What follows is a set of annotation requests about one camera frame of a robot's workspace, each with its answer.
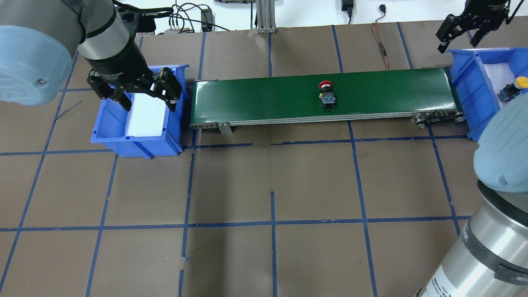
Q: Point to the yellow push button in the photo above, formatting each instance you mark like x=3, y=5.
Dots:
x=512, y=90

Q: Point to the blue plastic bin right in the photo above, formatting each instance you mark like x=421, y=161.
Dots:
x=474, y=87

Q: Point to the red push button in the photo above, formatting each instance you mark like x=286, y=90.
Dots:
x=326, y=95

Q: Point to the aluminium frame post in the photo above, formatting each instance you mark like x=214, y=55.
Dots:
x=265, y=16

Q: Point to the white foam sheet left bin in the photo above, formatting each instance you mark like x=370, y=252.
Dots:
x=146, y=117

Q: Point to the blue plastic bin left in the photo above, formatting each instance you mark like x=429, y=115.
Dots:
x=109, y=128

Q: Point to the white foam sheet right bin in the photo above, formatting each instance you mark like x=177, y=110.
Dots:
x=500, y=76

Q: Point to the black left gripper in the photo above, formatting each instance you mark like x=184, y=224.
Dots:
x=118, y=60

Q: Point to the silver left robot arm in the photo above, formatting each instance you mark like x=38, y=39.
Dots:
x=39, y=39

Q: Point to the green conveyor belt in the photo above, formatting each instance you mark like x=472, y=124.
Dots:
x=424, y=96

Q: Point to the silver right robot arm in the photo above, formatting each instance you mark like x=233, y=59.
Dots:
x=489, y=258

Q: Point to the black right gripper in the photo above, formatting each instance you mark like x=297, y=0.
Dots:
x=487, y=11

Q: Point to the white foam sheet bin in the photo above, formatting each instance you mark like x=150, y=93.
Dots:
x=500, y=76
x=146, y=117

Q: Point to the blue plastic bin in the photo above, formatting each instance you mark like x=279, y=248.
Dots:
x=474, y=87
x=109, y=128

